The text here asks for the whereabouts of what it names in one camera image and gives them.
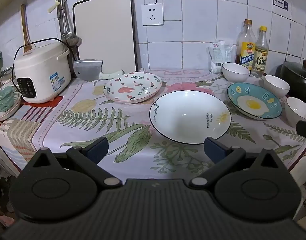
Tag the teal fried egg plate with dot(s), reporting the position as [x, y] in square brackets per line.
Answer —
[254, 102]

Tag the wooden spatula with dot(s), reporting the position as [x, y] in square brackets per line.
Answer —
[25, 30]

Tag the white plate with sun print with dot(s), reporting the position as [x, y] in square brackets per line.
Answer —
[188, 115]

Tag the white wall socket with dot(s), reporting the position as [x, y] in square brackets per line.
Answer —
[152, 14]

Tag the oil bottle with yellow label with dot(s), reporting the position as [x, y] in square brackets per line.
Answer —
[246, 52]

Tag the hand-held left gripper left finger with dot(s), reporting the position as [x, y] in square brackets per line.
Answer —
[97, 150]

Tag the pink patterned bear plate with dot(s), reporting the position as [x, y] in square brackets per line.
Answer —
[132, 90]

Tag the beige cutting board dark frame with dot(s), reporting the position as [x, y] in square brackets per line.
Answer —
[105, 30]

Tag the striped cloth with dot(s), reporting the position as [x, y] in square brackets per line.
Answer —
[20, 127]

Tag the green plastic basket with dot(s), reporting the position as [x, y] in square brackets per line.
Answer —
[2, 100]

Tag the dark framed wall sticker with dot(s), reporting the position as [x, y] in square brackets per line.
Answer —
[280, 3]

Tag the glass wok lid brown knob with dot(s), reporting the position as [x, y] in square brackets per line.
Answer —
[297, 68]

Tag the glass pot lid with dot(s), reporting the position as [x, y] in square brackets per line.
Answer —
[3, 73]

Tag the clear vinegar bottle yellow cap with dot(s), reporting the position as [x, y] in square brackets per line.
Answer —
[260, 57]

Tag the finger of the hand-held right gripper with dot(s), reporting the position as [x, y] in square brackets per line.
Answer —
[304, 129]

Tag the white plastic seasoning bag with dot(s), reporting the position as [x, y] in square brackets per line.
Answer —
[219, 55]

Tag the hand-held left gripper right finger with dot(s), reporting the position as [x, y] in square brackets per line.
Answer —
[214, 150]

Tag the white bowl with dark rim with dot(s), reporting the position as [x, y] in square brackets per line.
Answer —
[277, 86]
[299, 111]
[235, 71]

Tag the floral tablecloth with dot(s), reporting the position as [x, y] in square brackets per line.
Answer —
[97, 120]

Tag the black wok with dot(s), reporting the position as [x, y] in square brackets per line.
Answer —
[303, 86]

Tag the steel ladle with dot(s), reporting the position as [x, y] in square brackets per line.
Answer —
[72, 38]

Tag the white rice cooker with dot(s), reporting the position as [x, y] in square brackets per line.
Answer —
[40, 72]

